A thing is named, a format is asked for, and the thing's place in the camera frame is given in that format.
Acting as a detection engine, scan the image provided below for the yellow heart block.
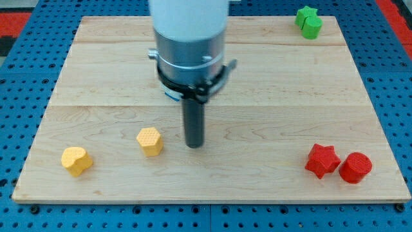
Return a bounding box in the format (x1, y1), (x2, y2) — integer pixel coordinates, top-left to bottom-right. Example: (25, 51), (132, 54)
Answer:
(61, 147), (93, 177)

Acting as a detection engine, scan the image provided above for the green cylinder block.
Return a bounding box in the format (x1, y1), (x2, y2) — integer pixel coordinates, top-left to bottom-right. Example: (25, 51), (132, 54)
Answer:
(301, 15), (323, 39)

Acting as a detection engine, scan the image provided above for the green star block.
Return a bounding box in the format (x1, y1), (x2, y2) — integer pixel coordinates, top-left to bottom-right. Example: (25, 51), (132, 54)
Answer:
(295, 6), (318, 30)

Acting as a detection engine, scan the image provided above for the yellow hexagon block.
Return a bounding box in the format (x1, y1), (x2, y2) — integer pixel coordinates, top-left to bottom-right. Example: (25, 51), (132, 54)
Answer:
(136, 127), (164, 157)

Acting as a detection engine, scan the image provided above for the black clamp ring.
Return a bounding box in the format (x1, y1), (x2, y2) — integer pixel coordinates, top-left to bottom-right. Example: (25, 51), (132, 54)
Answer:
(156, 59), (238, 104)

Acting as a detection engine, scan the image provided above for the red cylinder block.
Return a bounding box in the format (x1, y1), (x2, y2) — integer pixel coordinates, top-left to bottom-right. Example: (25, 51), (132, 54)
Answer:
(339, 152), (373, 184)

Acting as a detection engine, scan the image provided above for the wooden board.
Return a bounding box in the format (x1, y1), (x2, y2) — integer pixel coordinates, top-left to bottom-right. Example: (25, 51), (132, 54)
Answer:
(12, 16), (411, 204)

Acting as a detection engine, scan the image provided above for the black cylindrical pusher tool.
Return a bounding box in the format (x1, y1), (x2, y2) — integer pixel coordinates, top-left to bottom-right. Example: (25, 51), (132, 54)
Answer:
(182, 99), (205, 148)

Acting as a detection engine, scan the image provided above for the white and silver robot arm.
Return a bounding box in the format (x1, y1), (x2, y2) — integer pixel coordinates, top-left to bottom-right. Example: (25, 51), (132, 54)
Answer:
(148, 0), (229, 101)

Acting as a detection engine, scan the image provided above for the red star block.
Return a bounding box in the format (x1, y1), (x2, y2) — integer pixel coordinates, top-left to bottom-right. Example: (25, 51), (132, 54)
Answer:
(304, 144), (341, 179)

